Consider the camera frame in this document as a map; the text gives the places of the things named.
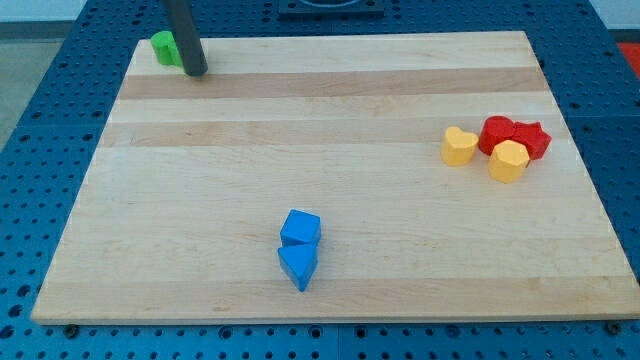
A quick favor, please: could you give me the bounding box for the blue cube block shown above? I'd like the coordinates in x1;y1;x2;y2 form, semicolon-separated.
280;209;322;247

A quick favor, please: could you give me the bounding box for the green block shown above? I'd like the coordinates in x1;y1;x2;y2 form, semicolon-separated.
150;30;183;67

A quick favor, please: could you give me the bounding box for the red round block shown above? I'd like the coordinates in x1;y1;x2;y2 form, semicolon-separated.
478;115;515;156

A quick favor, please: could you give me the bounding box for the blue triangle block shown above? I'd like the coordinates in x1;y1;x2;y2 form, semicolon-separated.
277;244;318;292

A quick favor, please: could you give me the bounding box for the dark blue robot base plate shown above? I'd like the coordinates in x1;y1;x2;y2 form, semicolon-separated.
277;0;386;19

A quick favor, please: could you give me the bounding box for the yellow hexagon block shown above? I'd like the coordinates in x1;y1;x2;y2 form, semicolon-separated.
488;140;530;184

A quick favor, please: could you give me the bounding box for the yellow heart block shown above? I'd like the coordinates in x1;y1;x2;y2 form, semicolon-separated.
440;126;479;167

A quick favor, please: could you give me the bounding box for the red star block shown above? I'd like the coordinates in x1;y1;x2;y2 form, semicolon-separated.
512;122;552;160

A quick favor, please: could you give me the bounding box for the wooden board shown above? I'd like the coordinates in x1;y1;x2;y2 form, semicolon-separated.
32;31;639;325

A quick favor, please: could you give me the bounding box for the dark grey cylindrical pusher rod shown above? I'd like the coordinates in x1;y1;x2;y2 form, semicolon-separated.
162;0;208;77

